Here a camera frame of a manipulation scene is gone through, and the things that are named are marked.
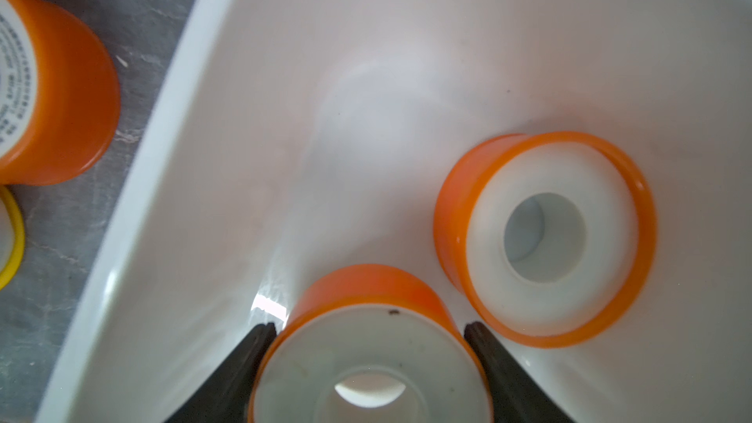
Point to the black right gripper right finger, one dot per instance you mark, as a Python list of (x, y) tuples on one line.
[(516, 396)]

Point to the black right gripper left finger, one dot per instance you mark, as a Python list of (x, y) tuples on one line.
[(224, 396)]

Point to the orange sealing tape roll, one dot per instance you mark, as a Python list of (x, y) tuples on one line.
[(60, 99), (382, 322), (550, 237)]

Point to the yellow sealing tape roll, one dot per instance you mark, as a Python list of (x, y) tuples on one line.
[(12, 237)]

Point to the white storage box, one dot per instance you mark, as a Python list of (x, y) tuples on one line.
[(294, 137)]

